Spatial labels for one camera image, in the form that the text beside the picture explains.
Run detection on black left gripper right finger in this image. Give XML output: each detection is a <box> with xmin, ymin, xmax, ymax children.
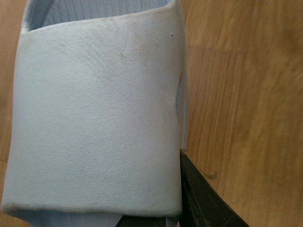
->
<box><xmin>179</xmin><ymin>149</ymin><xmax>248</xmax><ymax>227</ymax></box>

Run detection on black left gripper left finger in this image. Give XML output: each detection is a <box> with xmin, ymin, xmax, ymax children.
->
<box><xmin>116</xmin><ymin>216</ymin><xmax>166</xmax><ymax>227</ymax></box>

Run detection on light blue slipper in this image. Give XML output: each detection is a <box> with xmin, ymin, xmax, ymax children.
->
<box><xmin>1</xmin><ymin>0</ymin><xmax>188</xmax><ymax>227</ymax></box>

